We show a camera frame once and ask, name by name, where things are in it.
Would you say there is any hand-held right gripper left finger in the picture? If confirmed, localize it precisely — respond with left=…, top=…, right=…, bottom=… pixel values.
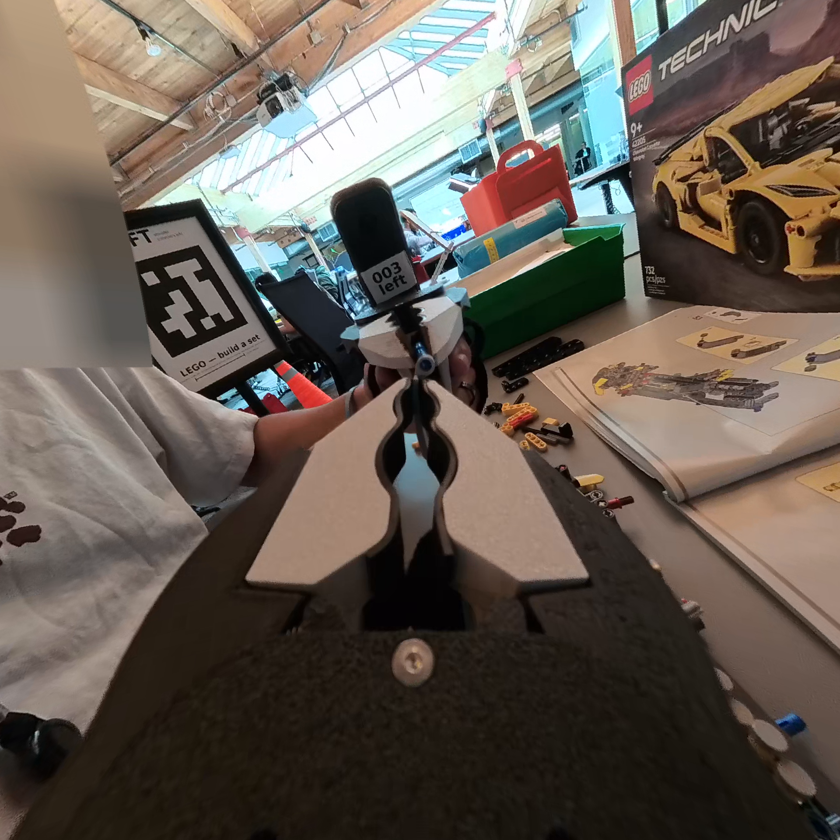
left=243, top=378, right=417, bottom=618

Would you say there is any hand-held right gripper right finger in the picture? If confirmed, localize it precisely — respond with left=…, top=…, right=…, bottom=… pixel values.
left=423, top=381, right=590, bottom=623

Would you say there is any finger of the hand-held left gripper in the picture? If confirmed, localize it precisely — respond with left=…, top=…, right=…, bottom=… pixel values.
left=360, top=323, right=416, bottom=370
left=422, top=301, right=465, bottom=360

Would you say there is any lego instruction booklet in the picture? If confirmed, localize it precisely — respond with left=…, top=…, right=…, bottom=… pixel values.
left=532, top=304, right=840, bottom=655

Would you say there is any lego car chassis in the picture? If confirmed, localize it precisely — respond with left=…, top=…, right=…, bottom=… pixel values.
left=676, top=594, right=840, bottom=837

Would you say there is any person's left forearm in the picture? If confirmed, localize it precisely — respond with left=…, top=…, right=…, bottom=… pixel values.
left=251, top=386, right=376, bottom=488

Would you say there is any dark ribbed lego panel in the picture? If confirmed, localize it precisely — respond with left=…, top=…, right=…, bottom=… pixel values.
left=491, top=335, right=586, bottom=395

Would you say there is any lego set box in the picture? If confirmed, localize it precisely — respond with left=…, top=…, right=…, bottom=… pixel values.
left=619, top=0, right=840, bottom=315

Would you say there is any person's left hand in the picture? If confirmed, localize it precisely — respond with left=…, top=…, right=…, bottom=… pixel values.
left=363, top=335, right=491, bottom=412

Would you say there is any black office chair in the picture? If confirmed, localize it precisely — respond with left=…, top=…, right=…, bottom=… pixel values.
left=253, top=268, right=366, bottom=396

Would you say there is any orange traffic cone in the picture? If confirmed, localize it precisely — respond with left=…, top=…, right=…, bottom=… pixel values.
left=274, top=358, right=335, bottom=410

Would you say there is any teal wrapped package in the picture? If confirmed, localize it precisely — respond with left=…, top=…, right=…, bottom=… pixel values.
left=451, top=197, right=570, bottom=278

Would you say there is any green plastic bin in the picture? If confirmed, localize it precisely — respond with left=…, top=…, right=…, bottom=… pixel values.
left=451, top=222, right=627, bottom=362

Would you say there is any ceiling projector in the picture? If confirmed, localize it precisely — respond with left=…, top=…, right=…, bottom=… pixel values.
left=253, top=72, right=311, bottom=130

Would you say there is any red plastic carry case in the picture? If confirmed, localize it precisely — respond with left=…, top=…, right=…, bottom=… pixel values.
left=458, top=138, right=580, bottom=238

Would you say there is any black framed marker sign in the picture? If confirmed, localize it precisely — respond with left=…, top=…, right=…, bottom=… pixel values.
left=122, top=199, right=291, bottom=399

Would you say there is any person in white shirt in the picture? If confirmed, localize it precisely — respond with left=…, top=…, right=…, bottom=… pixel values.
left=0, top=366, right=261, bottom=734

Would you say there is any black lanyard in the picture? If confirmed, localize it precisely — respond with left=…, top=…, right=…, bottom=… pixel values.
left=0, top=710, right=84, bottom=777

